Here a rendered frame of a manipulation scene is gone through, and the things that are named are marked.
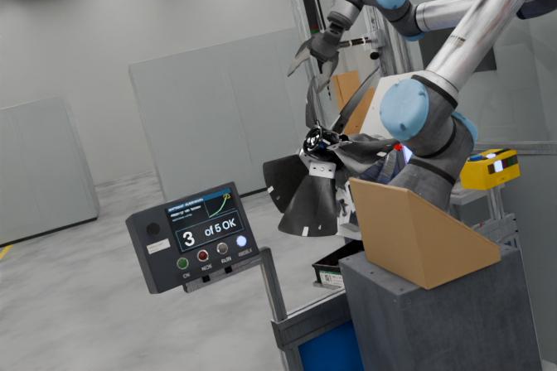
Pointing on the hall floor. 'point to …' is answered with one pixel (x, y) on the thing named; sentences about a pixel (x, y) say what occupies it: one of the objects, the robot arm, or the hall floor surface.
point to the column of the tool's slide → (385, 42)
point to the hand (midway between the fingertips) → (304, 81)
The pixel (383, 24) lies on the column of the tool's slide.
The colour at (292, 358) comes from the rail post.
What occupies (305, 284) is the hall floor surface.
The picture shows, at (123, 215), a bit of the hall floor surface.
